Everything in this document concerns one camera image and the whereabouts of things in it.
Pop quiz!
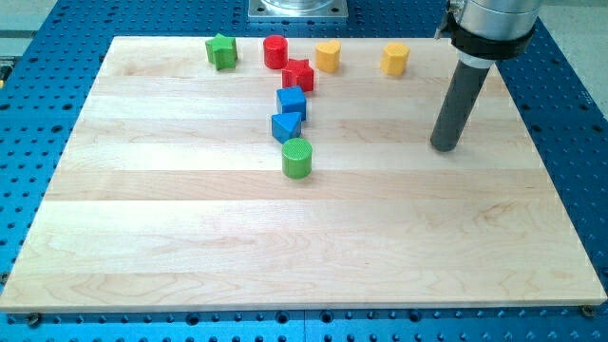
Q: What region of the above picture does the light wooden board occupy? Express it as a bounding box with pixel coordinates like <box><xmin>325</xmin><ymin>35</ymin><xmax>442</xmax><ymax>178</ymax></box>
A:
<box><xmin>1</xmin><ymin>36</ymin><xmax>606</xmax><ymax>314</ymax></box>

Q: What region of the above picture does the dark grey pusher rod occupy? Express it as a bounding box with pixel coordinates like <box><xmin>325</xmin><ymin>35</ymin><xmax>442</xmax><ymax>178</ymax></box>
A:
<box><xmin>430</xmin><ymin>61</ymin><xmax>489</xmax><ymax>152</ymax></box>

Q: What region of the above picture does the green star block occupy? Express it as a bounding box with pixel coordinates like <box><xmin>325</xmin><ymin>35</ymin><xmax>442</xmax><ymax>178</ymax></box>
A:
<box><xmin>205</xmin><ymin>33</ymin><xmax>238</xmax><ymax>70</ymax></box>

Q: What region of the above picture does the red star block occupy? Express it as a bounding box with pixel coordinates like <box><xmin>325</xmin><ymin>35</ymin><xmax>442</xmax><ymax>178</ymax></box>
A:
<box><xmin>281</xmin><ymin>59</ymin><xmax>314</xmax><ymax>92</ymax></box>

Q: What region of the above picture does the blue cube block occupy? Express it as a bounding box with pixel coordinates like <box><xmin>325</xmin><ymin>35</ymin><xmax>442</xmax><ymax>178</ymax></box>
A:
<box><xmin>276</xmin><ymin>85</ymin><xmax>307</xmax><ymax>122</ymax></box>

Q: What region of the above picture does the red cylinder block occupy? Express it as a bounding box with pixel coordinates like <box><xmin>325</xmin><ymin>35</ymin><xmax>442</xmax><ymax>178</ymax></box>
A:
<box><xmin>262</xmin><ymin>35</ymin><xmax>288</xmax><ymax>69</ymax></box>

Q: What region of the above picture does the yellow heart block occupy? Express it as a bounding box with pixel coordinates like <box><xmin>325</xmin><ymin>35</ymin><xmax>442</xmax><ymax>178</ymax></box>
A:
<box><xmin>315</xmin><ymin>40</ymin><xmax>341</xmax><ymax>73</ymax></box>

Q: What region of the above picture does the green cylinder block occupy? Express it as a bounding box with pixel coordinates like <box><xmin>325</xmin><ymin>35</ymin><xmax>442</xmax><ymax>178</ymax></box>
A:
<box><xmin>281</xmin><ymin>138</ymin><xmax>313</xmax><ymax>179</ymax></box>

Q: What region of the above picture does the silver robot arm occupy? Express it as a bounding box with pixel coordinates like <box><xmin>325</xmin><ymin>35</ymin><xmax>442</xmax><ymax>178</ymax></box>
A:
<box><xmin>434</xmin><ymin>0</ymin><xmax>542</xmax><ymax>69</ymax></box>

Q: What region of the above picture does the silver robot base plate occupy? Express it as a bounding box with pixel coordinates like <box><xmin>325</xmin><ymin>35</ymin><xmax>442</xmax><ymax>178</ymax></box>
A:
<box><xmin>248</xmin><ymin>0</ymin><xmax>349</xmax><ymax>20</ymax></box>

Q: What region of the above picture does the blue perforated metal plate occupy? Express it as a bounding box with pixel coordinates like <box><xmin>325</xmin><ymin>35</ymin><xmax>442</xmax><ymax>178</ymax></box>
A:
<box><xmin>1</xmin><ymin>0</ymin><xmax>607</xmax><ymax>341</ymax></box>

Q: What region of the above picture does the yellow hexagon block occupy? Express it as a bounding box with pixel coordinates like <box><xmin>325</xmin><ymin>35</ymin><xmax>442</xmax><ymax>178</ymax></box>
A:
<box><xmin>380</xmin><ymin>43</ymin><xmax>410</xmax><ymax>76</ymax></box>

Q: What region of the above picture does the blue triangle block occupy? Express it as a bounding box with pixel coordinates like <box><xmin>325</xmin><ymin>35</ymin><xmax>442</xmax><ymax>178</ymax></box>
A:
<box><xmin>271</xmin><ymin>112</ymin><xmax>302</xmax><ymax>143</ymax></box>

